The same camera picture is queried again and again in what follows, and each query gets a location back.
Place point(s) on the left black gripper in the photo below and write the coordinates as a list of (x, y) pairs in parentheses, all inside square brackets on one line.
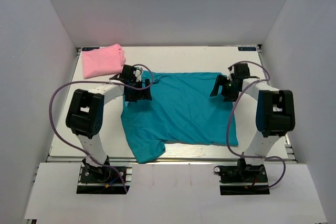
[(143, 94)]

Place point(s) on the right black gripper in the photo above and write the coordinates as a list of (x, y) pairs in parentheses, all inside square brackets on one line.
[(220, 80)]

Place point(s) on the teal t shirt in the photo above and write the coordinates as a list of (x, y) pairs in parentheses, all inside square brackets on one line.
[(181, 111)]

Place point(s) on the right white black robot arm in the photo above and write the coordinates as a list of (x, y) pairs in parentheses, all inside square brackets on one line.
[(275, 112)]

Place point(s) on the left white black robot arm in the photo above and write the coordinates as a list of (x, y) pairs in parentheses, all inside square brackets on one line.
[(85, 114)]

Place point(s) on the right blue table label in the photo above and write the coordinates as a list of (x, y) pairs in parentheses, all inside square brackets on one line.
[(247, 49)]

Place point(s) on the pink folded t shirt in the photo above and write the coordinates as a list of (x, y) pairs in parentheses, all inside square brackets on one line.
[(103, 61)]

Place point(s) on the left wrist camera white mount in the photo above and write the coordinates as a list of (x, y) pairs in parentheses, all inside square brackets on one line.
[(138, 74)]

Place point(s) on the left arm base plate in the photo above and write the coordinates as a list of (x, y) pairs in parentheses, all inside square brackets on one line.
[(102, 180)]

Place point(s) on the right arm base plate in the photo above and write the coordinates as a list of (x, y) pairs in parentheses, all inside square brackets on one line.
[(242, 181)]

